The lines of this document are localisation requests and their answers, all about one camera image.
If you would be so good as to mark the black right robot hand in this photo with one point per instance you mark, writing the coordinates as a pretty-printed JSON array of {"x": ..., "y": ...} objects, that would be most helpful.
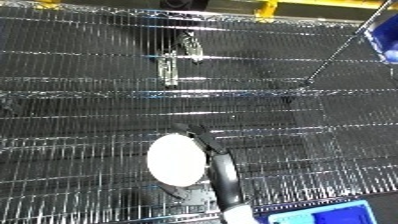
[{"x": 225, "y": 176}]

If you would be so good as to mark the pale right robot arm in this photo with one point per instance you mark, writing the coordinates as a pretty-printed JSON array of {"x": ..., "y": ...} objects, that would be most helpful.
[{"x": 240, "y": 215}]

